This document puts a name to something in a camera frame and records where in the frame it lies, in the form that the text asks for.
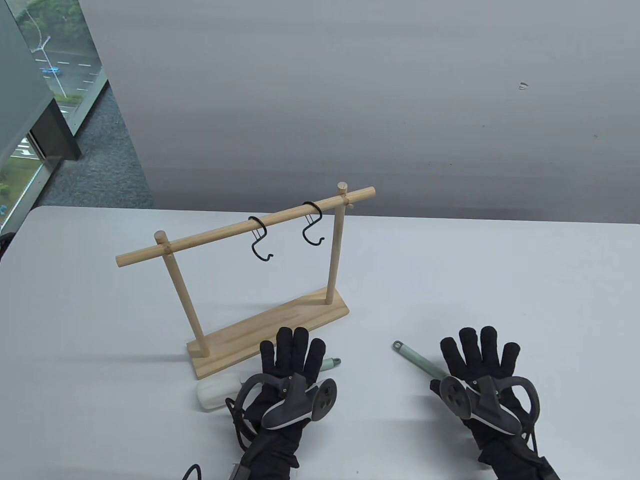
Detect person's right hand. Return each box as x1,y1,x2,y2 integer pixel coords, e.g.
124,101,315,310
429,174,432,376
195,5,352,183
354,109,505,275
430,326,536,449

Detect person's left hand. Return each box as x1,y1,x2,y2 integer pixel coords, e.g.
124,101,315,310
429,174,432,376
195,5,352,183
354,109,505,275
243,326,327,446

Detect green cup brush ribbed sponge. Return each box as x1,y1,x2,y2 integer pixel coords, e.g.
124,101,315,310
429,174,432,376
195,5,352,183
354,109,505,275
392,340,451,381

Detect green cup brush cylindrical sponge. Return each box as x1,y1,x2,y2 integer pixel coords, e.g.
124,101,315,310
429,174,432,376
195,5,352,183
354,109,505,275
196,356,343,412

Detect black s-hook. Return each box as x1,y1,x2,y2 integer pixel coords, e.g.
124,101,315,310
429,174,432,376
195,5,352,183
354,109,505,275
248,216,275,262
301,201,326,247

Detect person's left forearm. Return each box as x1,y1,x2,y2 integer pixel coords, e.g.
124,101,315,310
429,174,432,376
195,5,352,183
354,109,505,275
240,440,301,480

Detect person's right forearm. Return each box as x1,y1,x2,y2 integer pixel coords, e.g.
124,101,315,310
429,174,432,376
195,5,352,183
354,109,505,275
477,440,561,480

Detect grey left hand controller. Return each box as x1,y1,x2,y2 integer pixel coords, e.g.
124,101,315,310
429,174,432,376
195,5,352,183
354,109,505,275
235,372,338,431

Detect grey hand controller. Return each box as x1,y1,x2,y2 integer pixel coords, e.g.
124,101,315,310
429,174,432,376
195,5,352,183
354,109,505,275
439,375,541,435
235,372,338,431

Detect grey right hand controller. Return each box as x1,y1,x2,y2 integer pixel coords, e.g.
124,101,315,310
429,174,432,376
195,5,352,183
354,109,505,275
439,375,541,435

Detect wooden hanging rack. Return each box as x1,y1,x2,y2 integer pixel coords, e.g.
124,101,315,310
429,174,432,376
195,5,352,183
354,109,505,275
115,182,377,381

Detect grey pillar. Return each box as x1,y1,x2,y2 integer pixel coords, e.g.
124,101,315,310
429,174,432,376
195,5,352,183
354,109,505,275
0,5,82,173

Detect glass window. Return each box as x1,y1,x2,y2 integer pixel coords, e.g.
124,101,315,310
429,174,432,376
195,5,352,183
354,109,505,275
0,0,109,231

